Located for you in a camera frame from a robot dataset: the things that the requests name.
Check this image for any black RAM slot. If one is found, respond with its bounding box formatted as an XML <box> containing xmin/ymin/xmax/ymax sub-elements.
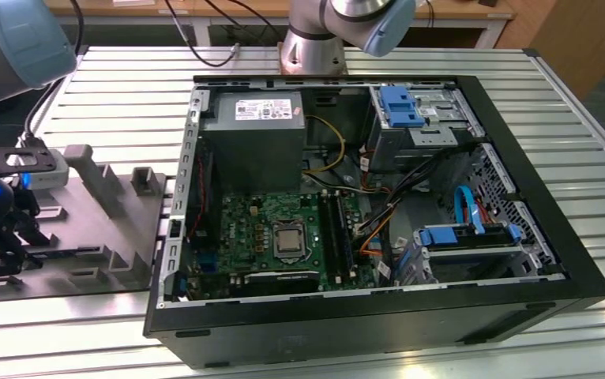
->
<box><xmin>316</xmin><ymin>190</ymin><xmax>336</xmax><ymax>281</ymax></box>

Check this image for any grey parts rack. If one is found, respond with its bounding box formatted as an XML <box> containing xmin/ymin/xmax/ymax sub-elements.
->
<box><xmin>0</xmin><ymin>144</ymin><xmax>172</xmax><ymax>304</ymax></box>

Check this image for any green motherboard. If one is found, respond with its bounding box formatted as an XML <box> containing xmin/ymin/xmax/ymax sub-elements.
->
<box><xmin>175</xmin><ymin>189</ymin><xmax>382</xmax><ymax>295</ymax></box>

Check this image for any grey power supply unit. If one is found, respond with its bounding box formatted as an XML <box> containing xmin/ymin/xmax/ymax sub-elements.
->
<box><xmin>199</xmin><ymin>91</ymin><xmax>308</xmax><ymax>194</ymax></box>

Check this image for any black graphics card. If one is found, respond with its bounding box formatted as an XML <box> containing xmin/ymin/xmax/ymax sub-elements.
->
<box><xmin>243</xmin><ymin>270</ymin><xmax>320</xmax><ymax>295</ymax></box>

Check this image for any silver CPU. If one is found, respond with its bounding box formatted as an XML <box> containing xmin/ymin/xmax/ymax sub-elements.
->
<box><xmin>274</xmin><ymin>228</ymin><xmax>307</xmax><ymax>253</ymax></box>

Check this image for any CPU socket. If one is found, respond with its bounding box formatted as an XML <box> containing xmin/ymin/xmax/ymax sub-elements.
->
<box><xmin>268</xmin><ymin>220</ymin><xmax>312</xmax><ymax>264</ymax></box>

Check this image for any black open PC case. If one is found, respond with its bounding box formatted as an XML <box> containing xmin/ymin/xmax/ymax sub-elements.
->
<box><xmin>143</xmin><ymin>73</ymin><xmax>605</xmax><ymax>370</ymax></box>

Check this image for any blue optical bay latch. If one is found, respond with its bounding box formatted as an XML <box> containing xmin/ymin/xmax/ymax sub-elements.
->
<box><xmin>379</xmin><ymin>85</ymin><xmax>420</xmax><ymax>128</ymax></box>

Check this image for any hard disk in blue carrier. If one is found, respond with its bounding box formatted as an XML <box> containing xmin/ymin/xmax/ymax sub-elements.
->
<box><xmin>418</xmin><ymin>223</ymin><xmax>521</xmax><ymax>250</ymax></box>

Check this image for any metal optical drive cage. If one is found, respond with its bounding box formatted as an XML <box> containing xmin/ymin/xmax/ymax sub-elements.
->
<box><xmin>367</xmin><ymin>84</ymin><xmax>486</xmax><ymax>171</ymax></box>

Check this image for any metal disk bay cage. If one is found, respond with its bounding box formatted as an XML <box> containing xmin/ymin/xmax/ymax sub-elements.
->
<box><xmin>412</xmin><ymin>223</ymin><xmax>567</xmax><ymax>285</ymax></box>

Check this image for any wooden cabinet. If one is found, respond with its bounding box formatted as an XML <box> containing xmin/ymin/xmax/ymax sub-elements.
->
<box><xmin>507</xmin><ymin>0</ymin><xmax>605</xmax><ymax>99</ymax></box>

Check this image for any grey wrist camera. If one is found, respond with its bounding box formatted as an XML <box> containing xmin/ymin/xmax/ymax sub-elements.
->
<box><xmin>0</xmin><ymin>144</ymin><xmax>71</xmax><ymax>190</ymax></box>

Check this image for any black camera cable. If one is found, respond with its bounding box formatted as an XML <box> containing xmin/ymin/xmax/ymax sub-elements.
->
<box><xmin>17</xmin><ymin>0</ymin><xmax>85</xmax><ymax>149</ymax></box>

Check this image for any yellow wire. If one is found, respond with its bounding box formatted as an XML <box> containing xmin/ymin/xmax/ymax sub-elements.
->
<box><xmin>304</xmin><ymin>114</ymin><xmax>347</xmax><ymax>173</ymax></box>

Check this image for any orange wire bundle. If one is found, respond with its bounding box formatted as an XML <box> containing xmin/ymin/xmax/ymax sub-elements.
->
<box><xmin>358</xmin><ymin>208</ymin><xmax>396</xmax><ymax>261</ymax></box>

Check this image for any black cable bundle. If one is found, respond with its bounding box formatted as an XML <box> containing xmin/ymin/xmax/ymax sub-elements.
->
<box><xmin>386</xmin><ymin>145</ymin><xmax>472</xmax><ymax>206</ymax></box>

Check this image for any blue SATA cable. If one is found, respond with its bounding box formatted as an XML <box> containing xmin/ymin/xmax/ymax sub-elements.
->
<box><xmin>452</xmin><ymin>185</ymin><xmax>487</xmax><ymax>234</ymax></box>

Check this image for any wooden desk white frame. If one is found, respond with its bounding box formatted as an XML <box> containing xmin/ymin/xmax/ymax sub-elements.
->
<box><xmin>48</xmin><ymin>0</ymin><xmax>517</xmax><ymax>51</ymax></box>

